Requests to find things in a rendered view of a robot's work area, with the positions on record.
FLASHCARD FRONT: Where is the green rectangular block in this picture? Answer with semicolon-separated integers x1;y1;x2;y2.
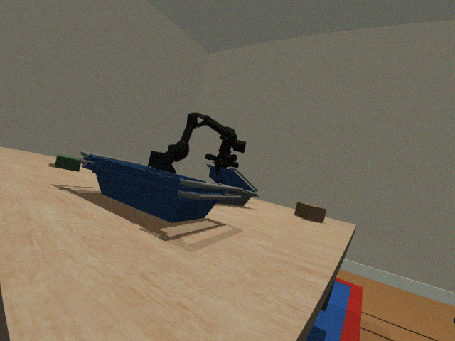
54;154;81;172

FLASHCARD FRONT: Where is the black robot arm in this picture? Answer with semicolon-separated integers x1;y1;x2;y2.
166;112;246;163

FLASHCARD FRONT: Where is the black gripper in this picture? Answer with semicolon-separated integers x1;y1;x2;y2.
205;147;239;176

